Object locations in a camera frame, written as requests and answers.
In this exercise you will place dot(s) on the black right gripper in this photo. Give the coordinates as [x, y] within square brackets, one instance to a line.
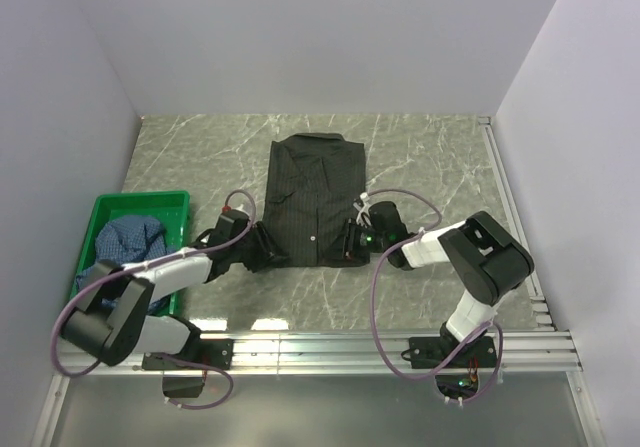
[351, 251]

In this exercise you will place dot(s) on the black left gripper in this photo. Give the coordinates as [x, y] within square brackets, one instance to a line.
[267, 253]

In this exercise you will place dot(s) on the black pinstriped long sleeve shirt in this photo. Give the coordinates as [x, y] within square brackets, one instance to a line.
[312, 182]

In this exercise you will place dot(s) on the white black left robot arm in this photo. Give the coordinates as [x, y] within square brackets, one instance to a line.
[109, 318]

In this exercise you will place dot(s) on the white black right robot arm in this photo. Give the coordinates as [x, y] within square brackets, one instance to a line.
[486, 258]

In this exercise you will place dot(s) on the green plastic tray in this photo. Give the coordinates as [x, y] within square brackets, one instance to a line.
[170, 207]

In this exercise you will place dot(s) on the blue checked shirt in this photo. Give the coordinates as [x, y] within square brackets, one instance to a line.
[123, 240]

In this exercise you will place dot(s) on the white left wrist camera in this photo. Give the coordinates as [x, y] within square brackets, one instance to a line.
[238, 211]

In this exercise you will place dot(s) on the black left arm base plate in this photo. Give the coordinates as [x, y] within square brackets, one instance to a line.
[215, 352]

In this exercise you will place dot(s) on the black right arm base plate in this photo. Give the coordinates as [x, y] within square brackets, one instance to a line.
[428, 352]

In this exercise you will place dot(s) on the aluminium rail frame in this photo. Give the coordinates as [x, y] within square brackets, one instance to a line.
[317, 354]

